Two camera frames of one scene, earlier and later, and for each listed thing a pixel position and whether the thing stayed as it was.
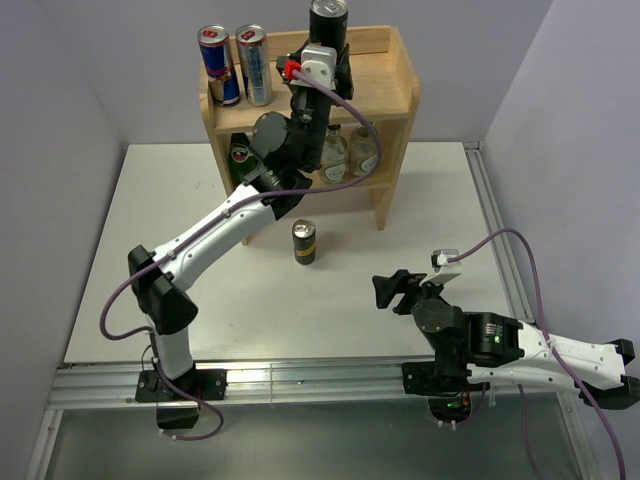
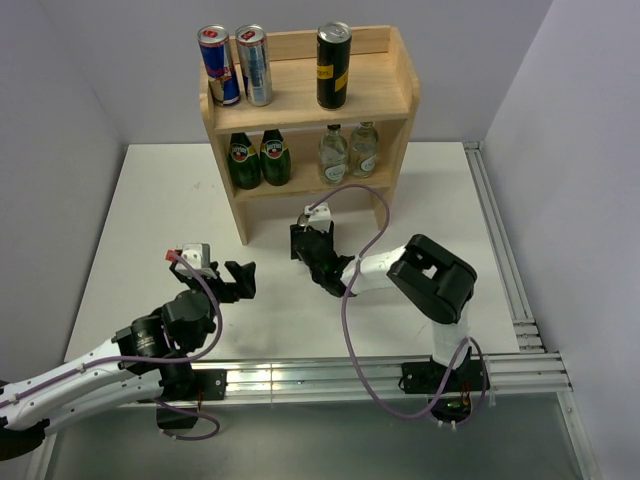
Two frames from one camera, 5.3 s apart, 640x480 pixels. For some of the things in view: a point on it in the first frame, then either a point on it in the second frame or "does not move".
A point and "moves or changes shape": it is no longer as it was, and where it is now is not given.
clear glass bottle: [363, 150] does not move
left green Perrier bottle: [241, 160] does not move
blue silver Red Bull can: [218, 58] does not move
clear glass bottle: [334, 156] does not move
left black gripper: [344, 87] -> [244, 276]
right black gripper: [400, 282] -> [296, 229]
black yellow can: [328, 22] moves or changes shape
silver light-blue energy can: [253, 47] does not move
